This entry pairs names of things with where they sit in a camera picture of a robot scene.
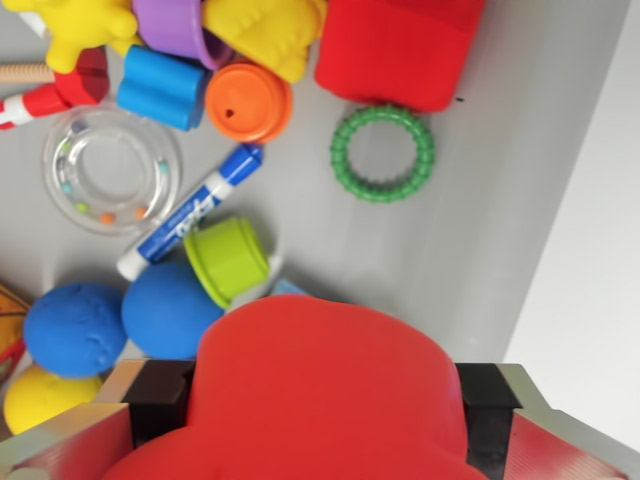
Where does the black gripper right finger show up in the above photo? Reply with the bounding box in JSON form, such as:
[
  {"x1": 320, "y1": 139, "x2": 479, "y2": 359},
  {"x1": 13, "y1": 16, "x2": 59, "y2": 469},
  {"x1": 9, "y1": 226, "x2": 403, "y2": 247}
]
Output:
[{"x1": 456, "y1": 362, "x2": 640, "y2": 480}]

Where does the blue smooth ball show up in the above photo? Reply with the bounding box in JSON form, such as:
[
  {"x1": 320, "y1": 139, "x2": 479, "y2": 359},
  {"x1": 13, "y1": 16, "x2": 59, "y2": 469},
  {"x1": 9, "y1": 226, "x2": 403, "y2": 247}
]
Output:
[{"x1": 120, "y1": 261, "x2": 227, "y2": 361}]

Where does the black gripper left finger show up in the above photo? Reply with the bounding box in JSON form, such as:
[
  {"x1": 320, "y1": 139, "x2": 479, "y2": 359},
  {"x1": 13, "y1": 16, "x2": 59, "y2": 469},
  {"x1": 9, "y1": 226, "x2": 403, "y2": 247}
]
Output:
[{"x1": 0, "y1": 358, "x2": 197, "y2": 480}]

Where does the red foam shape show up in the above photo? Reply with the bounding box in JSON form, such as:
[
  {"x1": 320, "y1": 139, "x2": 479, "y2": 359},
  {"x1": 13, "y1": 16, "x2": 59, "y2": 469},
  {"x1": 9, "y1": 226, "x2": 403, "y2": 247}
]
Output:
[{"x1": 313, "y1": 0, "x2": 490, "y2": 114}]

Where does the blue cylinder block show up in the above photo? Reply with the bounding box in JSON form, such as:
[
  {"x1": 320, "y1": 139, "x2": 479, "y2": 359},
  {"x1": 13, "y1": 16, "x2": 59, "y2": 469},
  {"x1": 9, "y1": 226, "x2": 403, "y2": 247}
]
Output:
[{"x1": 115, "y1": 44, "x2": 210, "y2": 133}]

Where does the yellow foam ball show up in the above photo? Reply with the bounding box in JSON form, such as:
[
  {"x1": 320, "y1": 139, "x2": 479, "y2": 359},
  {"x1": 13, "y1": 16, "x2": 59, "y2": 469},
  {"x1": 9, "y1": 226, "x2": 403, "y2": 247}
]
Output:
[{"x1": 3, "y1": 363, "x2": 105, "y2": 437}]

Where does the clear rattle ring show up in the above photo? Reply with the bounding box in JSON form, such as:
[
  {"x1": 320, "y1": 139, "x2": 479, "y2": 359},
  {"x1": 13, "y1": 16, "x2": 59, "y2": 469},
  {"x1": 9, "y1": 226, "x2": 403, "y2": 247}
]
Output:
[{"x1": 41, "y1": 106, "x2": 184, "y2": 237}]

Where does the green ribbed ring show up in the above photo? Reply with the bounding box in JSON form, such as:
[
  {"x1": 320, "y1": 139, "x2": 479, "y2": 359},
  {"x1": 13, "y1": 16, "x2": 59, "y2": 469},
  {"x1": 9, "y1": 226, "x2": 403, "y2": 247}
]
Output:
[{"x1": 329, "y1": 103, "x2": 437, "y2": 205}]

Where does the light blue foam piece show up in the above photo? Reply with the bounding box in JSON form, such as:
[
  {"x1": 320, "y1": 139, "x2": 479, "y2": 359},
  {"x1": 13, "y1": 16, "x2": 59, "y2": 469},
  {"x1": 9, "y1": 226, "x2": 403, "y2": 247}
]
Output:
[{"x1": 271, "y1": 278, "x2": 307, "y2": 302}]

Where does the purple plastic cup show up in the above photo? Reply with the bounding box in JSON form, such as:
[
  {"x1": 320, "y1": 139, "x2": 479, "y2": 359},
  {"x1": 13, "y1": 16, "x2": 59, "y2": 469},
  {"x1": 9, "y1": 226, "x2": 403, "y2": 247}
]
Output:
[{"x1": 131, "y1": 0, "x2": 237, "y2": 72}]

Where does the yellow rubber animal figure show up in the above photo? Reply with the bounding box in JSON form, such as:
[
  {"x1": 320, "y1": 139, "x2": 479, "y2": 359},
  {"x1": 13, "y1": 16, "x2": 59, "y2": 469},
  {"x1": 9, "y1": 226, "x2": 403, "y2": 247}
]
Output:
[{"x1": 201, "y1": 0, "x2": 330, "y2": 85}]

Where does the lime green plastic cup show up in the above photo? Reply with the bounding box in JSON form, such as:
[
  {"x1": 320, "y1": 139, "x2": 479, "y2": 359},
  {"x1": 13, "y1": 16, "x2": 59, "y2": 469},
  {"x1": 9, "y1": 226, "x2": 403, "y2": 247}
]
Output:
[{"x1": 183, "y1": 215, "x2": 272, "y2": 310}]

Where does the red dry-erase marker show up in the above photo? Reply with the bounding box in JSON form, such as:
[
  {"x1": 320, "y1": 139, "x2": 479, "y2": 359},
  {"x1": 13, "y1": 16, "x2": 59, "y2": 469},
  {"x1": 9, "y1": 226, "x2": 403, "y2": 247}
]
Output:
[{"x1": 0, "y1": 81, "x2": 67, "y2": 132}]

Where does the orange plastic cup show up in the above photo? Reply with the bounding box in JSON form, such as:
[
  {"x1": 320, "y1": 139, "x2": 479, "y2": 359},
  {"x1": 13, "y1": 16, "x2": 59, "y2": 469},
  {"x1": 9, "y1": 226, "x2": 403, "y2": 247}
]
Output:
[{"x1": 204, "y1": 61, "x2": 295, "y2": 147}]

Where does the wooden dowel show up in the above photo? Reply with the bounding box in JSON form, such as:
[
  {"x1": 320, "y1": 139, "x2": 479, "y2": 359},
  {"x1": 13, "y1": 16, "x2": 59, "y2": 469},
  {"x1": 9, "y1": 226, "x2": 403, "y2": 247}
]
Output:
[{"x1": 0, "y1": 61, "x2": 55, "y2": 86}]

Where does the blue textured ball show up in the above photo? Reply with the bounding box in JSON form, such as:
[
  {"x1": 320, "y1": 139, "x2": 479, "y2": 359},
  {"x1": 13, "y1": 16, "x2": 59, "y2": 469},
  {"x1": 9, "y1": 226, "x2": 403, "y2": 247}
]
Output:
[{"x1": 21, "y1": 282, "x2": 129, "y2": 378}]

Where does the yellow spiky rubber toy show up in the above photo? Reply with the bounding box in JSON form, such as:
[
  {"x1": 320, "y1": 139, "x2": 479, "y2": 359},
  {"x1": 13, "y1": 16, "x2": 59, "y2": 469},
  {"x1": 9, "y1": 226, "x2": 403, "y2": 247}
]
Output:
[{"x1": 0, "y1": 0, "x2": 142, "y2": 77}]

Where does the red rubber animal figure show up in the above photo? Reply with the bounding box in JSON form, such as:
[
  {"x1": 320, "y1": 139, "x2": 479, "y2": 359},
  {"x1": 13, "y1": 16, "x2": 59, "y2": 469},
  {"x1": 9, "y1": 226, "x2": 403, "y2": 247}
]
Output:
[{"x1": 98, "y1": 293, "x2": 490, "y2": 480}]

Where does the blue dry-erase marker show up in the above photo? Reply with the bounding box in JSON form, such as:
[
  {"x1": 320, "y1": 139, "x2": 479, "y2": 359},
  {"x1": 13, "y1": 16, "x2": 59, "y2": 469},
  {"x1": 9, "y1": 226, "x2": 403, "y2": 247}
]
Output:
[{"x1": 116, "y1": 142, "x2": 266, "y2": 282}]

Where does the grey plastic bin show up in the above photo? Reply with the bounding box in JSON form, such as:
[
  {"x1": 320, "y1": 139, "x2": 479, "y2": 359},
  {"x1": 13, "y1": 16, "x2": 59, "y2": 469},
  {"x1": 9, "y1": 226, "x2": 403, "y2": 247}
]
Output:
[{"x1": 0, "y1": 0, "x2": 633, "y2": 442}]

